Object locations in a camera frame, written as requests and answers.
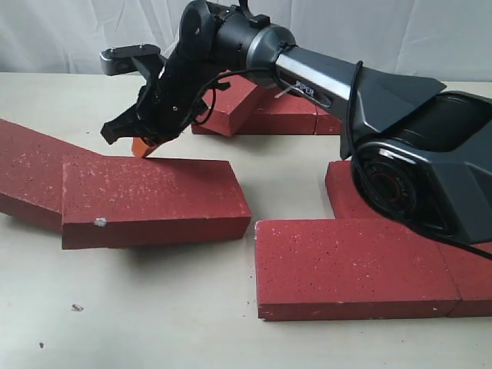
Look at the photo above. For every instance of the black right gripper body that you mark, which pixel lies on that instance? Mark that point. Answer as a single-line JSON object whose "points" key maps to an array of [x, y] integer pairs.
{"points": [[166, 106]]}

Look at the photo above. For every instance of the red brick with white chip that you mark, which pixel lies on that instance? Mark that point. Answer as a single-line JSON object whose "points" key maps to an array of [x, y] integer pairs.
{"points": [[120, 202]]}

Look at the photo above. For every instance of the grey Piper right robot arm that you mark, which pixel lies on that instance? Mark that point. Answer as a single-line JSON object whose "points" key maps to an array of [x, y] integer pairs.
{"points": [[420, 154]]}

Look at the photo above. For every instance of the red brick middle row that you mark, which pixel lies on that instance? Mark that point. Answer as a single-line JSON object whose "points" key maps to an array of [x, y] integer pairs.
{"points": [[343, 196]]}

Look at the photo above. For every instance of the white backdrop cloth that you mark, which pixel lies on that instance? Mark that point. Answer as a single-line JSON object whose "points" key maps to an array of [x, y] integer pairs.
{"points": [[449, 40]]}

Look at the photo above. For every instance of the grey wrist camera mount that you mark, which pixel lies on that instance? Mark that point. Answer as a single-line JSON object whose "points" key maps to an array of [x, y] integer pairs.
{"points": [[146, 59]]}

